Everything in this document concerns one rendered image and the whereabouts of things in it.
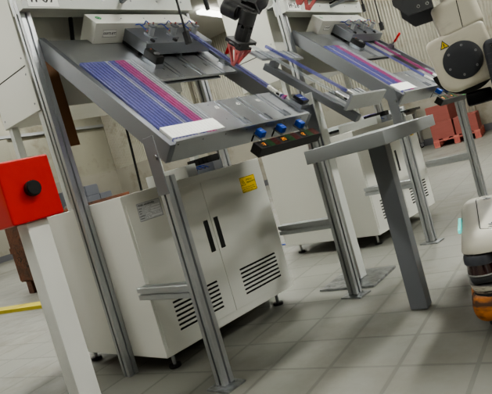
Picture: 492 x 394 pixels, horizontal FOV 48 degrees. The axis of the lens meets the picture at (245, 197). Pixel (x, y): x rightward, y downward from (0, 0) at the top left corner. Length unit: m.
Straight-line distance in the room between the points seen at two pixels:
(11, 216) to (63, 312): 0.28
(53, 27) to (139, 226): 0.87
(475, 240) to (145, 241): 1.01
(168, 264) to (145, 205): 0.22
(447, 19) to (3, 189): 1.25
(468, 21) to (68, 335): 1.35
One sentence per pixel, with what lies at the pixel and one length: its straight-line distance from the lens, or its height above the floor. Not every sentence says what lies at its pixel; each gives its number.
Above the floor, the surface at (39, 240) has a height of 0.57.
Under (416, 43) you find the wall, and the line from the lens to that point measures 10.43.
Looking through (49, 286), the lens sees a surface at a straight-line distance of 1.51.
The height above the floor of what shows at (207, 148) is 0.69.
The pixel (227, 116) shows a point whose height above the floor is 0.78.
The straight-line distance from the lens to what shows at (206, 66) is 2.23.
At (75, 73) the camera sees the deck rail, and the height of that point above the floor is 1.04.
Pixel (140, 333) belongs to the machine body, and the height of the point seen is 0.15.
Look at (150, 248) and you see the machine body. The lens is 1.88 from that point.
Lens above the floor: 0.62
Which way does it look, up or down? 4 degrees down
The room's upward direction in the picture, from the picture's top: 16 degrees counter-clockwise
